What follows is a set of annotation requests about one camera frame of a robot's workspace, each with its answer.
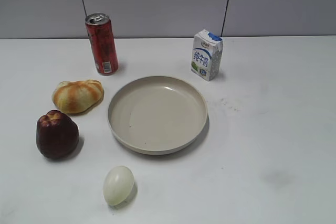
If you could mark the beige round plate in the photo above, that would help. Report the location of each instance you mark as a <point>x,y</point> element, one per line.
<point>158,115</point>

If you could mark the white egg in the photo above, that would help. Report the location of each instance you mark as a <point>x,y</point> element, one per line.
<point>117,185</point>

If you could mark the dark red apple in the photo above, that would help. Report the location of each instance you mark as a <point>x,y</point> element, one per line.
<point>57,135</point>

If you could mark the white blue milk carton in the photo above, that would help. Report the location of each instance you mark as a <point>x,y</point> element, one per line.
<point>206,54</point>

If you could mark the red soda can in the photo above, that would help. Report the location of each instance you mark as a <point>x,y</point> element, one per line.
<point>99,29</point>

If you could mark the golden bread roll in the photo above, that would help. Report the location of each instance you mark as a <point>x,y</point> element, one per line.
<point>76,97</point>

